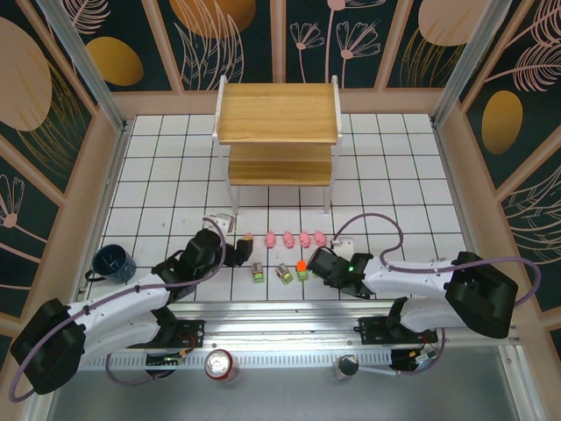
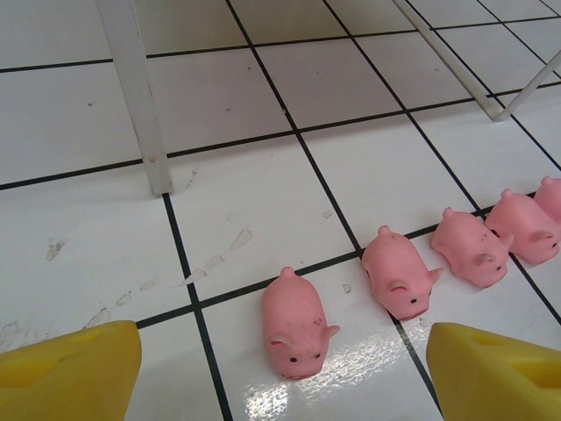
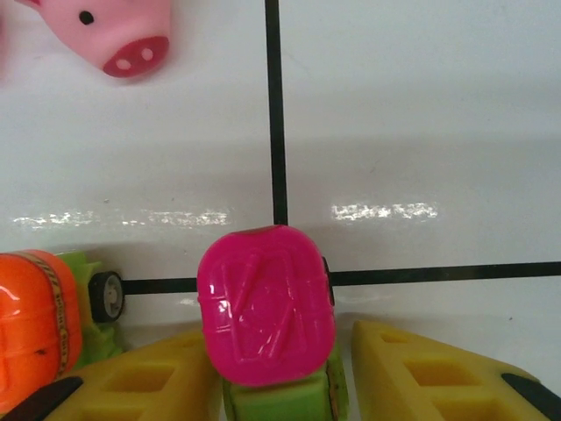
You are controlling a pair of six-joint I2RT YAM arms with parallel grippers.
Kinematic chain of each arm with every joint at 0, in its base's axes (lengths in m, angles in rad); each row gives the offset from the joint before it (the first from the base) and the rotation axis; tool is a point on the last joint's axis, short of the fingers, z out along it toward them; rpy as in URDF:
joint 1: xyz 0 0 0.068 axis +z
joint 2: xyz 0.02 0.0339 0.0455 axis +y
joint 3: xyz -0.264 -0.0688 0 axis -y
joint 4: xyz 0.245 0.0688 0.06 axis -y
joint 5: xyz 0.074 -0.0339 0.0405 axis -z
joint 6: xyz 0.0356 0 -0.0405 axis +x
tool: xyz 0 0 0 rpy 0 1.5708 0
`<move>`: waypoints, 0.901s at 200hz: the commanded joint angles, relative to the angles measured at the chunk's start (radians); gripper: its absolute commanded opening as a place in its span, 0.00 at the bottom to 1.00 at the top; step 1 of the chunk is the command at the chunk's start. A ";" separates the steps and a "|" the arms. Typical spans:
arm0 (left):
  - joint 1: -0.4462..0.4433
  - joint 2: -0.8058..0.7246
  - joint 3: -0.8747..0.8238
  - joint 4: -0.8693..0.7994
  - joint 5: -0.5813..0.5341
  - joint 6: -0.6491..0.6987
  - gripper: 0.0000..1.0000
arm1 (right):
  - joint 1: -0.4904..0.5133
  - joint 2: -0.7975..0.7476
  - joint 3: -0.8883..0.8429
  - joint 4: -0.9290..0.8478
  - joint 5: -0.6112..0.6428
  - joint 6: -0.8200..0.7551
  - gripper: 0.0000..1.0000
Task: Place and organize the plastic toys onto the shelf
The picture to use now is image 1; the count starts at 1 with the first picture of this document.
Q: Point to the pink plastic toy pig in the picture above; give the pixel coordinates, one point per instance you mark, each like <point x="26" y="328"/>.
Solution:
<point x="305" y="239"/>
<point x="288" y="239"/>
<point x="248" y="236"/>
<point x="271" y="239"/>
<point x="320" y="238"/>

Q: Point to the orange top toy truck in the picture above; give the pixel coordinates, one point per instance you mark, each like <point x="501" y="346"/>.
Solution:
<point x="302" y="269"/>

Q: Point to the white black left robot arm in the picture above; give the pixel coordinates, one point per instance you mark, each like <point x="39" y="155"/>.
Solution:
<point x="118" y="302"/>

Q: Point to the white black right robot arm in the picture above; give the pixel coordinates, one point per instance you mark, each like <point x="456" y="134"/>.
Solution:
<point x="416" y="280"/>

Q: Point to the wooden two-tier shelf white legs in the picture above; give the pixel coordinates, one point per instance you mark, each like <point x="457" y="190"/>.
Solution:
<point x="276" y="109"/>

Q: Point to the dark blue mug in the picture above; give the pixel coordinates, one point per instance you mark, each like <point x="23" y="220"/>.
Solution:
<point x="113" y="262"/>

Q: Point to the silver metal cup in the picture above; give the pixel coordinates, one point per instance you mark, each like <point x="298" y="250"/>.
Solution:
<point x="347" y="365"/>

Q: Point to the red soda can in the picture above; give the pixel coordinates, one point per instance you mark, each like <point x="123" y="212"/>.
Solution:
<point x="222" y="366"/>

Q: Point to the black left controller board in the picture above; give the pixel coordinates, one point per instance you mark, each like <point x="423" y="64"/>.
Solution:
<point x="164" y="361"/>

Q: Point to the black controller board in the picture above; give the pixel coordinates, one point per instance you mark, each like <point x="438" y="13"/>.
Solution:
<point x="164" y="361"/>
<point x="416" y="357"/>

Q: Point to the black right controller board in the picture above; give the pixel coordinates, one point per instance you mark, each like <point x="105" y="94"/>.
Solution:
<point x="416" y="357"/>

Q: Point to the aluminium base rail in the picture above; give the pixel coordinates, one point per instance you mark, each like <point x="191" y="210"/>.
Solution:
<point x="285" y="316"/>

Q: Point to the aluminium frame post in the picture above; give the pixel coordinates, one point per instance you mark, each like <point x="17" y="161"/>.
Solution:
<point x="464" y="66"/>
<point x="87" y="66"/>

